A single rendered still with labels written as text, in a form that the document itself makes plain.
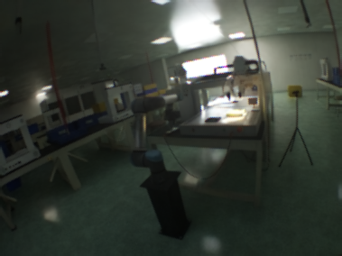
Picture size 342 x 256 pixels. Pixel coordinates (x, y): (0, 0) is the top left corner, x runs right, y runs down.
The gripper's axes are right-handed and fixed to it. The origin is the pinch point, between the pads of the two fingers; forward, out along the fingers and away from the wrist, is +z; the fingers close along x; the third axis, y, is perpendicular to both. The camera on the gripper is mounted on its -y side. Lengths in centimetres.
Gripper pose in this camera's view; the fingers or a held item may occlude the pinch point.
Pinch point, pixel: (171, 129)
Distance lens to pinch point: 174.9
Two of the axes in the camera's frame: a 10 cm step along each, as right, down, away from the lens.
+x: 7.6, 0.2, -6.5
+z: 0.4, 10.0, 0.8
